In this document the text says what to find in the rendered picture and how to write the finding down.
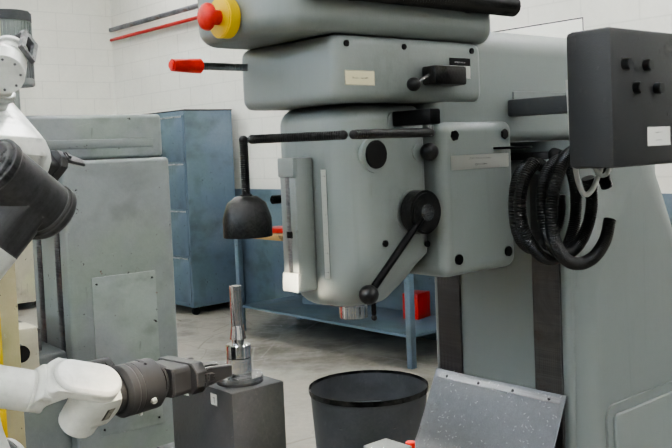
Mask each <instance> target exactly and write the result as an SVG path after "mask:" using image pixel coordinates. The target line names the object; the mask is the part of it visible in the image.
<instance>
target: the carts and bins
mask: <svg viewBox="0 0 672 448"><path fill-rule="evenodd" d="M427 386H428V381H427V380H426V379H424V378H422V377H420V376H418V375H415V374H411V373H406V372H401V371H391V370H360V371H349V372H342V373H337V374H332V375H328V376H325V377H322V378H319V379H317V380H315V381H313V382H312V383H311V384H310V385H309V388H308V391H309V395H310V397H311V404H312V413H313V422H314V431H315V440H316V448H363V446H364V445H367V444H370V443H373V442H376V441H379V440H382V439H385V438H387V439H390V440H394V441H397V442H400V443H403V444H406V441H408V440H413V441H415V439H416V436H417V434H418V431H419V427H420V424H421V420H422V417H423V413H424V410H425V406H426V402H427V392H428V391H429V389H428V387H427Z"/></svg>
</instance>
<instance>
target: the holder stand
mask: <svg viewBox="0 0 672 448"><path fill-rule="evenodd" d="M202 363H203V365H204V366H205V367H209V366H218V365H225V364H227V362H226V361H209V362H202ZM172 405H173V425H174V444H175V448H286V431H285V409H284V387H283V381H281V380H278V379H274V378H271V377H267V376H264V375H263V372H262V371H260V370H255V369H252V374H251V375H250V376H247V377H241V378H233V377H228V378H225V379H223V380H221V381H219V382H217V383H215V384H212V385H210V386H208V387H206V388H205V390H204V391H203V392H200V393H197V394H194V395H192V394H184V395H181V396H178V397H174V398H172Z"/></svg>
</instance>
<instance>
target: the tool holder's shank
mask: <svg viewBox="0 0 672 448"><path fill-rule="evenodd" d="M229 296H230V317H231V329H230V340H232V344H233V345H240V344H244V339H246V334H245V329H244V323H243V302H242V285H230V286H229Z"/></svg>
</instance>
